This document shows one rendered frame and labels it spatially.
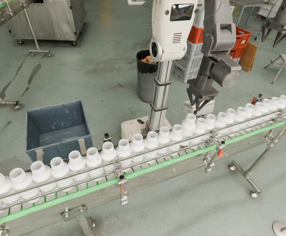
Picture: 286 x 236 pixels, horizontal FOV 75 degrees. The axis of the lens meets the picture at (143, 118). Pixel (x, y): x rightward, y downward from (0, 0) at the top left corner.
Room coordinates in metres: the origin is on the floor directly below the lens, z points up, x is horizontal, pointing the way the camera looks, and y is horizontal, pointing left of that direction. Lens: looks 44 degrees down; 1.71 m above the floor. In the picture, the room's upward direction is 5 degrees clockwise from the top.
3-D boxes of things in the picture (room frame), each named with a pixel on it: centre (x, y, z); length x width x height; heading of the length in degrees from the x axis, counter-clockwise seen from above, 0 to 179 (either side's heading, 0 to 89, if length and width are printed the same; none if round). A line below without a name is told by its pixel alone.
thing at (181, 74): (3.01, -0.79, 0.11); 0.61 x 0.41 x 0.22; 122
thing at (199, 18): (3.02, -0.78, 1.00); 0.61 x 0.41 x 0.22; 124
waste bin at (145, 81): (2.26, -0.07, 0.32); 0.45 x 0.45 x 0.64
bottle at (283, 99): (0.81, -0.72, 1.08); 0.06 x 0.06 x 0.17
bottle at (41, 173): (0.30, 0.33, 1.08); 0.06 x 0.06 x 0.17
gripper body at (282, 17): (0.89, -0.55, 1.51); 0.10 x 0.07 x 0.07; 26
